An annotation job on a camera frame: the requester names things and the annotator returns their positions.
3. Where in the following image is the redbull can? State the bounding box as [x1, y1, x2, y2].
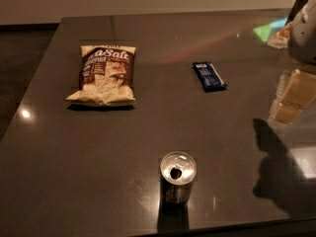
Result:
[160, 151, 197, 214]

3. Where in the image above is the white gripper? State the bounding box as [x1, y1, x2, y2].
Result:
[281, 0, 316, 110]

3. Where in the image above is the brown sea salt chips bag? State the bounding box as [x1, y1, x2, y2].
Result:
[66, 45, 136, 107]

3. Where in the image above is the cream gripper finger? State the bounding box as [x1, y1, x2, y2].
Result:
[272, 102, 302, 123]

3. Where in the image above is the dark object at table corner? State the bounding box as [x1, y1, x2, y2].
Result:
[286, 0, 308, 24]

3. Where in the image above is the blue snack bar wrapper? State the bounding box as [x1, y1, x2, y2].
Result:
[193, 61, 226, 92]

